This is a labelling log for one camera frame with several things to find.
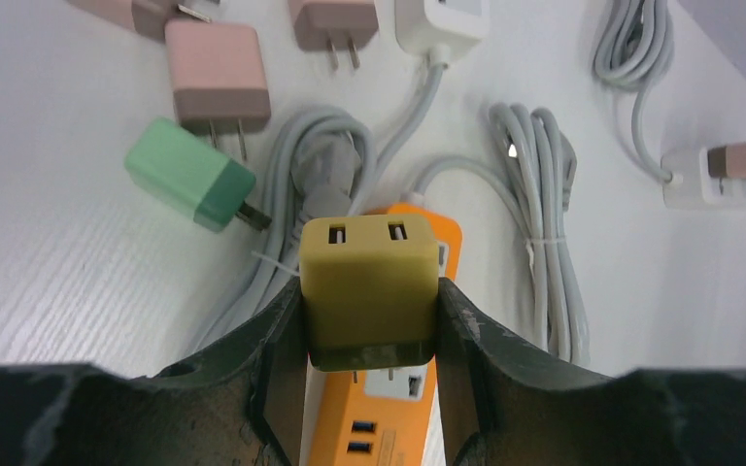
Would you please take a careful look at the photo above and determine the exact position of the grey near strip cable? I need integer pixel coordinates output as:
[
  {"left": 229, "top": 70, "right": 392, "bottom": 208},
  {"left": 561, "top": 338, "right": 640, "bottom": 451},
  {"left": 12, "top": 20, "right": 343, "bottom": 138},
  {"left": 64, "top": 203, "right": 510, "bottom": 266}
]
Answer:
[{"left": 188, "top": 62, "right": 448, "bottom": 352}]

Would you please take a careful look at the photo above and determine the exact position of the grey coiled orange strip cable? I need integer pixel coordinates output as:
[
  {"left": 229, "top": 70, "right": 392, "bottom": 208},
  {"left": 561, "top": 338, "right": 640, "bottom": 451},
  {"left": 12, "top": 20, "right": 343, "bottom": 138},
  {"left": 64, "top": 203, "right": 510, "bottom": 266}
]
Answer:
[{"left": 405, "top": 102, "right": 592, "bottom": 368}]

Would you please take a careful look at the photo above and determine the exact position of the grey far strip cable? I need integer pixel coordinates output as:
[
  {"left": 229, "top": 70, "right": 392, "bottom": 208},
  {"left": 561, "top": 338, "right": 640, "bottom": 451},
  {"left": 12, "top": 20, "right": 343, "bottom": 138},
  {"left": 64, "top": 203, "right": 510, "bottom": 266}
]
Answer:
[{"left": 592, "top": 0, "right": 677, "bottom": 184}]

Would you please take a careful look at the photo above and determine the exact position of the mint adapter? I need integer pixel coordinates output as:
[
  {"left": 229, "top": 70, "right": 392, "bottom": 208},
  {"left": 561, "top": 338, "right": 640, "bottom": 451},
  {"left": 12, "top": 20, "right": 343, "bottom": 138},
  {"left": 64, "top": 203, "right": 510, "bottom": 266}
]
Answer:
[{"left": 123, "top": 117, "right": 272, "bottom": 233}]

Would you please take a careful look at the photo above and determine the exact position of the yellow USB adapter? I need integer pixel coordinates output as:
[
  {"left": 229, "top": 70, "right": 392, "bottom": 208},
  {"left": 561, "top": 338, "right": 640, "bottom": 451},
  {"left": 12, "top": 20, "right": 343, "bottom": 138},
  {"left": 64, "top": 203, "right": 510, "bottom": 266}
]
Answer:
[{"left": 298, "top": 214, "right": 440, "bottom": 373}]

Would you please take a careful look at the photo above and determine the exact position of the white power strip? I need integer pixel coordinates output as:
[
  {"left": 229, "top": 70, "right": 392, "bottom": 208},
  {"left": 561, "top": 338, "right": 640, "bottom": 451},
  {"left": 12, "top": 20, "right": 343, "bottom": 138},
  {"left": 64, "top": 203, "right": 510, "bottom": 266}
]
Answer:
[
  {"left": 394, "top": 0, "right": 491, "bottom": 66},
  {"left": 661, "top": 148, "right": 746, "bottom": 210}
]

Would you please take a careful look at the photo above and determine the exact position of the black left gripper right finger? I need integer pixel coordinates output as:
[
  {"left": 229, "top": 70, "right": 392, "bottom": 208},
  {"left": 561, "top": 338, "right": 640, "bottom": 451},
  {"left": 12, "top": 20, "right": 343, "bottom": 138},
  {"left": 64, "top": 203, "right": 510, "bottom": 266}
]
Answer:
[{"left": 436, "top": 279, "right": 746, "bottom": 465}]

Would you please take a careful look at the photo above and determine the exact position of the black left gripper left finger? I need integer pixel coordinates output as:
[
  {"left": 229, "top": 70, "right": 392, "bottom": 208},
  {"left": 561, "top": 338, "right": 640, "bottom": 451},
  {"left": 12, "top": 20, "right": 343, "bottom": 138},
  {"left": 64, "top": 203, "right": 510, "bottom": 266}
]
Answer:
[{"left": 0, "top": 279, "right": 308, "bottom": 465}]

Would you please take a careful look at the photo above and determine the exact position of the orange power strip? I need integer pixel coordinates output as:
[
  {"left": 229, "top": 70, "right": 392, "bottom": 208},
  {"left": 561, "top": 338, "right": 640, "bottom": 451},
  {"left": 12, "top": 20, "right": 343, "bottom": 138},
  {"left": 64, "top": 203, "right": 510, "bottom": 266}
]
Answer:
[{"left": 308, "top": 203, "right": 462, "bottom": 465}]

